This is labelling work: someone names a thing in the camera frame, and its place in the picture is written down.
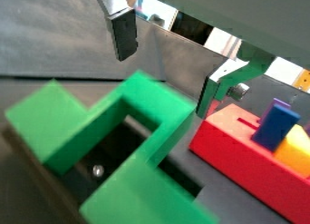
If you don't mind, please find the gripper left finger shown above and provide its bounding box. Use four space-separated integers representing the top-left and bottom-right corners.
96 0 138 62

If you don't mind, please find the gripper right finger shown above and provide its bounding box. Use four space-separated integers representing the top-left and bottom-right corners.
196 41 277 119

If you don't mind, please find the green U-shaped block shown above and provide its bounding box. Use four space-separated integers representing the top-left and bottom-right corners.
5 71 218 224

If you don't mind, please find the red base board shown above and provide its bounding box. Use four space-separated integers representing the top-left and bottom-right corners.
188 104 310 224

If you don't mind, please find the yellow long bar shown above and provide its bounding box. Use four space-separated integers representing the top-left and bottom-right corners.
274 124 310 178

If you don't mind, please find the purple right front post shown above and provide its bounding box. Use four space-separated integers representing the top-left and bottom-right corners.
257 98 291 124

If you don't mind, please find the dark blue right rear post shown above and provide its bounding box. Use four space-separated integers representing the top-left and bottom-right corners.
251 105 301 152

